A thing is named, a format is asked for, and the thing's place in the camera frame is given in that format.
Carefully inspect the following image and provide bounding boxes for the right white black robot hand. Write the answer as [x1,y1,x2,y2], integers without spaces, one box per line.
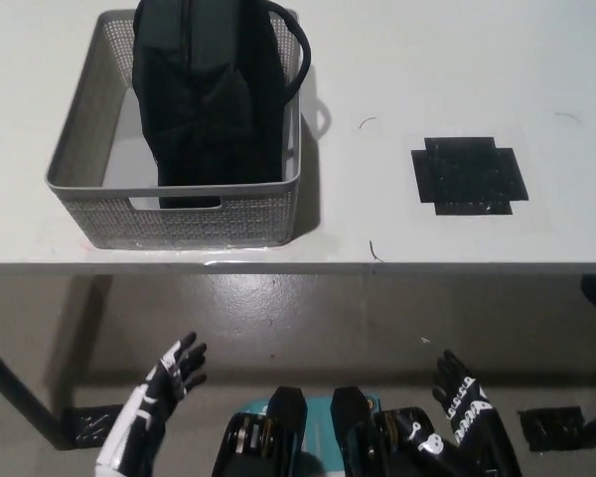
[431,349,499,447]

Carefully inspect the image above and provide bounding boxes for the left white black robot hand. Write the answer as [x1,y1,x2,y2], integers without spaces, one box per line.
[141,331,209,407]

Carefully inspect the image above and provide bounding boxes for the black fabric lunch bag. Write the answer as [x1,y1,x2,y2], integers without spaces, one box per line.
[130,0,312,212]

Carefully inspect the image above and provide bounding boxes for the clear tape strip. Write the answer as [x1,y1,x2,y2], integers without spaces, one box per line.
[86,240,275,268]

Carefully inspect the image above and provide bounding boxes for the black teal robot body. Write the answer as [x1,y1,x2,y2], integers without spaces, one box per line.
[212,385,428,477]

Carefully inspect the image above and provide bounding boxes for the black metal table leg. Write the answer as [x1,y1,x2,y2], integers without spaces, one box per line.
[0,336,65,437]

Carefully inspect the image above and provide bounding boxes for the grey perforated plastic basket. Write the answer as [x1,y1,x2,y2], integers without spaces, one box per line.
[44,9,304,250]

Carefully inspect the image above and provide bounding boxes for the black tape patch on table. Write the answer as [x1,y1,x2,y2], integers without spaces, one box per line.
[410,135,530,217]

